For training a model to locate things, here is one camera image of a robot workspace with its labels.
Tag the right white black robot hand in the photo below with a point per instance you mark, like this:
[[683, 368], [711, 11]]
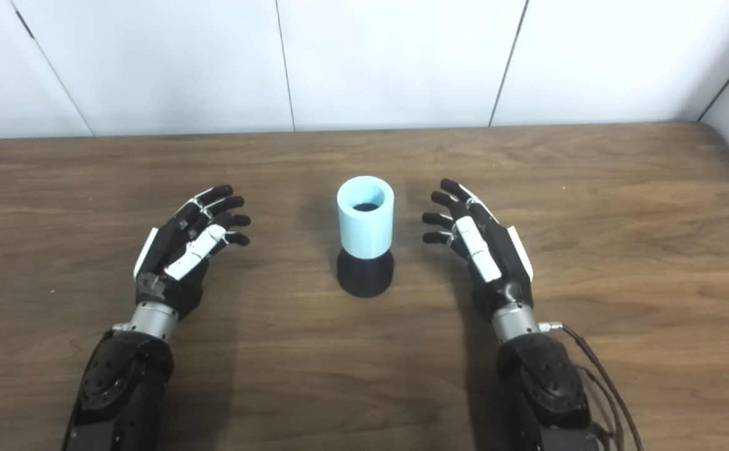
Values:
[[499, 269]]

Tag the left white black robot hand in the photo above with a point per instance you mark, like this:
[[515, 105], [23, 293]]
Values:
[[173, 263]]

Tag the black funnel-shaped nozzle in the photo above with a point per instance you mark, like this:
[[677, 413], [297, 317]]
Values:
[[364, 279]]

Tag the light blue cylinder cup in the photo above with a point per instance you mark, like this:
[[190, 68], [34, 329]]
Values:
[[364, 235]]

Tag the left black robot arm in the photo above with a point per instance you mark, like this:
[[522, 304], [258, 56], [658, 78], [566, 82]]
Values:
[[120, 394]]

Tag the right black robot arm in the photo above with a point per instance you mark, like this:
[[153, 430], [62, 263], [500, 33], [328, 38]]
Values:
[[546, 388]]

